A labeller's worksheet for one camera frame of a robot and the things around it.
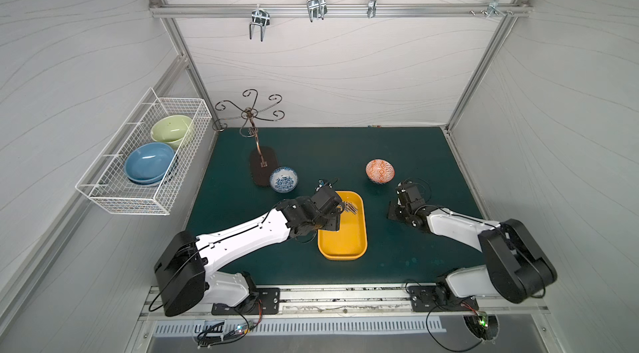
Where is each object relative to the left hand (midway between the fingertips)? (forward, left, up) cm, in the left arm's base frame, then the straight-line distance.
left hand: (334, 218), depth 78 cm
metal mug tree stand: (+28, +30, -9) cm, 43 cm away
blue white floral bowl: (+22, +21, -11) cm, 32 cm away
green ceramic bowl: (+17, +50, +22) cm, 57 cm away
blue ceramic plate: (+4, +50, +23) cm, 55 cm away
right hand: (+10, -23, -11) cm, 27 cm away
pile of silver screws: (+10, -6, -11) cm, 16 cm away
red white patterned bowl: (+27, -20, -11) cm, 35 cm away
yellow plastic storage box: (-3, -6, -12) cm, 14 cm away
